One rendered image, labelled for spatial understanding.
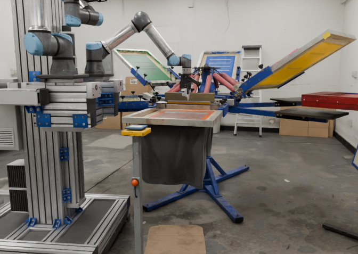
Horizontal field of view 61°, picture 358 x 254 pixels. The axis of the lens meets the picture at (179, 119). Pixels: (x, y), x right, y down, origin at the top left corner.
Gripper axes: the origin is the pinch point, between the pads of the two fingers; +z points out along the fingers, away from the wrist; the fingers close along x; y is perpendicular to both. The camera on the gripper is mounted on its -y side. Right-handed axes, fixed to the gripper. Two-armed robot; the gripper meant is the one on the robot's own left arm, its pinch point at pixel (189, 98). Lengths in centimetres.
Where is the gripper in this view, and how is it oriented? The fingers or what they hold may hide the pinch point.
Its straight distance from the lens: 248.5
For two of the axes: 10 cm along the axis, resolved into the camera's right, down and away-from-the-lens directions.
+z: 0.0, 9.9, 1.6
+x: -2.5, 1.6, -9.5
